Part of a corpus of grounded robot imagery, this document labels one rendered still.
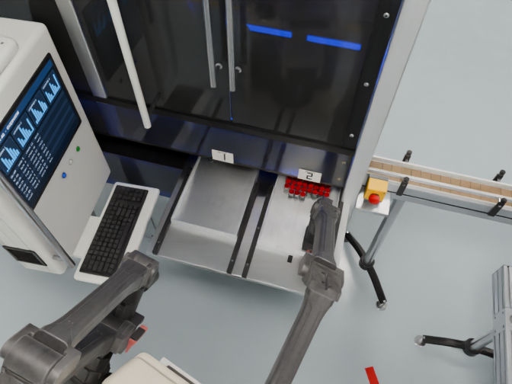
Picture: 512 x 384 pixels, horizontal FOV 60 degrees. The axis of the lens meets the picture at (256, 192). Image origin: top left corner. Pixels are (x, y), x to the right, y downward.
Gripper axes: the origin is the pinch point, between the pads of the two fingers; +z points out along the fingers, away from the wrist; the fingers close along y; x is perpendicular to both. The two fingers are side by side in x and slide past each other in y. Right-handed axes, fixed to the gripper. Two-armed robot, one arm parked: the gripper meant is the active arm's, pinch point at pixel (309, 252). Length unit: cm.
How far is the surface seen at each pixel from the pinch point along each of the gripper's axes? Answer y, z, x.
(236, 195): 17.8, -0.7, 33.2
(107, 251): -15, 10, 74
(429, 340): 22, 79, -70
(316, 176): 22.6, -16.5, 4.1
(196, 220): 2.8, 1.7, 44.6
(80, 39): 16, -59, 86
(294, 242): 3.7, 1.3, 6.3
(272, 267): -7.8, 3.4, 11.9
